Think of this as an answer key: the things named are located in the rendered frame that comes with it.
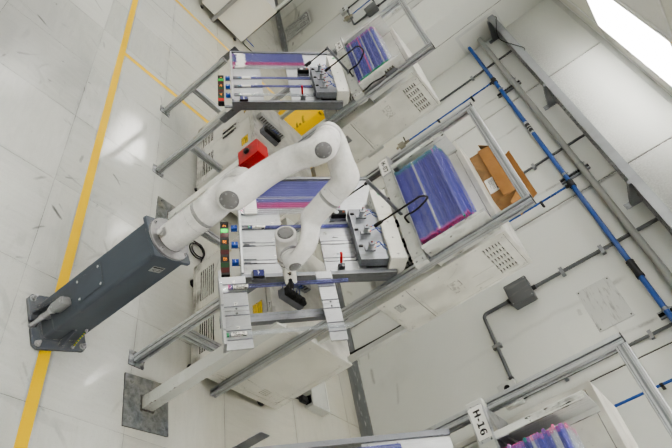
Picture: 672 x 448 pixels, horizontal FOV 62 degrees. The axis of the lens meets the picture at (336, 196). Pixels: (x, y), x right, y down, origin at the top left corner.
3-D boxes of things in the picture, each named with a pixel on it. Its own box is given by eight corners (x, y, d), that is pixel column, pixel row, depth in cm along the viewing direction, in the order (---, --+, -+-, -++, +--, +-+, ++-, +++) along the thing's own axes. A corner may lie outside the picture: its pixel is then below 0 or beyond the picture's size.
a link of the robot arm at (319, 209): (349, 222, 202) (298, 276, 212) (334, 193, 212) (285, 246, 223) (332, 215, 196) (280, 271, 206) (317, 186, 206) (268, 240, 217)
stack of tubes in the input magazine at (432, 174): (420, 242, 253) (471, 210, 245) (393, 172, 291) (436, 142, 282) (434, 255, 260) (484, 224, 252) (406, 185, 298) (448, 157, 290)
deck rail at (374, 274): (241, 286, 247) (241, 277, 243) (241, 283, 249) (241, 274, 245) (395, 280, 262) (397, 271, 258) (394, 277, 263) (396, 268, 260)
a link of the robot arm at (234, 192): (235, 203, 216) (224, 221, 201) (217, 178, 212) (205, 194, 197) (347, 144, 203) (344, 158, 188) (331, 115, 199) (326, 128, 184)
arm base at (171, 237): (154, 255, 207) (189, 229, 201) (144, 214, 216) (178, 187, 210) (191, 265, 222) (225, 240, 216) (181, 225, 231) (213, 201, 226)
